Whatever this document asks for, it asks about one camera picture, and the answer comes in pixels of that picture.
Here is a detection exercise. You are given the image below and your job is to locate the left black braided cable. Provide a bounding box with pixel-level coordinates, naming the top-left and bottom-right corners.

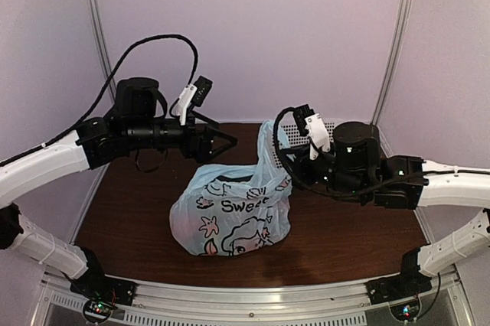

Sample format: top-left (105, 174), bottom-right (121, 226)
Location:
top-left (0, 34), bottom-right (199, 168)

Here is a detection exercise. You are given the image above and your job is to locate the right black braided cable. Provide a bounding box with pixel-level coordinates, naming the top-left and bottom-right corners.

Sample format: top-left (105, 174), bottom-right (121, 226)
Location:
top-left (273, 106), bottom-right (376, 203)

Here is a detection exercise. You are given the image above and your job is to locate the aluminium front rail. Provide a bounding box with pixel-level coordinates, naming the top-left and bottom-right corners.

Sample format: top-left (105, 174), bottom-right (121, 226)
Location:
top-left (38, 260), bottom-right (466, 326)

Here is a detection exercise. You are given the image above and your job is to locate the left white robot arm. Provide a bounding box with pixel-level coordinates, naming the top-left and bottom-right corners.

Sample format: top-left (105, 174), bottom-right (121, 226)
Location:
top-left (1, 77), bottom-right (237, 298)

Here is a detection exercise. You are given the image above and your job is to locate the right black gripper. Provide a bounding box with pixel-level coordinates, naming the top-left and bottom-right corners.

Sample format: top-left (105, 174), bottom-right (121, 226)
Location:
top-left (281, 142), bottom-right (368, 201)

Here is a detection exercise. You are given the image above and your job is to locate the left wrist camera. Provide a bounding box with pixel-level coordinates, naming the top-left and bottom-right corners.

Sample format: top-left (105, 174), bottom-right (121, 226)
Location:
top-left (170, 76), bottom-right (213, 126)

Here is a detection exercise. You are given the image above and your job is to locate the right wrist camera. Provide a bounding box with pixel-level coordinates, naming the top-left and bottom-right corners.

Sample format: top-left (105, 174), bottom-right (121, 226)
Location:
top-left (293, 104), bottom-right (331, 161)

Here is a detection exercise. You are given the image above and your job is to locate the left aluminium corner post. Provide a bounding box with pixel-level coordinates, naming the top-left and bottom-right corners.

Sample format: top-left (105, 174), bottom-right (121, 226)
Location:
top-left (80, 0), bottom-right (129, 130)

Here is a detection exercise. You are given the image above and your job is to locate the aluminium corner post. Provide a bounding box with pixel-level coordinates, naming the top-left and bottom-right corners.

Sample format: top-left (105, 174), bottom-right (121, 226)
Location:
top-left (369, 0), bottom-right (418, 128)
top-left (80, 0), bottom-right (129, 130)

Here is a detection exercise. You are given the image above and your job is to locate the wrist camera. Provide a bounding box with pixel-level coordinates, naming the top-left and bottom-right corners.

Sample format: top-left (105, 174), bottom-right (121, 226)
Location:
top-left (293, 104), bottom-right (331, 161)
top-left (170, 76), bottom-right (213, 126)

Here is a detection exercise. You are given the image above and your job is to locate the right aluminium corner post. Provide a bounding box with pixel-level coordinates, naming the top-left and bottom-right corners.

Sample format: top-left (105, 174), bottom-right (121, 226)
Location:
top-left (369, 0), bottom-right (418, 128)

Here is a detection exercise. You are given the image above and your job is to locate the black braided cable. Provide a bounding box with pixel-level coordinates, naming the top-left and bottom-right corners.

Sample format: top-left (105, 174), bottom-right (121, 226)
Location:
top-left (0, 34), bottom-right (199, 168)
top-left (273, 106), bottom-right (376, 203)

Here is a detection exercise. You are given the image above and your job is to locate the white perforated plastic basket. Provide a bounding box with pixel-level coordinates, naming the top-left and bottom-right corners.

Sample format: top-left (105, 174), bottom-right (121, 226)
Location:
top-left (263, 117), bottom-right (374, 168)

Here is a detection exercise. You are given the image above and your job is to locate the light blue printed plastic bag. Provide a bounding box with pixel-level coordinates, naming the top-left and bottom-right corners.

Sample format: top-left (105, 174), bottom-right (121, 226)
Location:
top-left (169, 120), bottom-right (292, 256)

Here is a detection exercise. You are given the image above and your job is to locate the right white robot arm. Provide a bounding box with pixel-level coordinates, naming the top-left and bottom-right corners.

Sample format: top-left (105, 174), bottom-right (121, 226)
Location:
top-left (292, 116), bottom-right (489, 297)

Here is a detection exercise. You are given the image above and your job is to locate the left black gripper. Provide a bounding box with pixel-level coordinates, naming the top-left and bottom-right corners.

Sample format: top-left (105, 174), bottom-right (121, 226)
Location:
top-left (125, 107), bottom-right (237, 163)

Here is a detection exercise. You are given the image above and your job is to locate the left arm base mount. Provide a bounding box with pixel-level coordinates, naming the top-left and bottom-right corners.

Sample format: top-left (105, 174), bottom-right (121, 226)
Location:
top-left (67, 276), bottom-right (136, 324)

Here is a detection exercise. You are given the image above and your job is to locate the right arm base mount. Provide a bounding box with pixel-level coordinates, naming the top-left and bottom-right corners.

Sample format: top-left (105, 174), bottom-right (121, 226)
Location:
top-left (365, 274), bottom-right (432, 323)

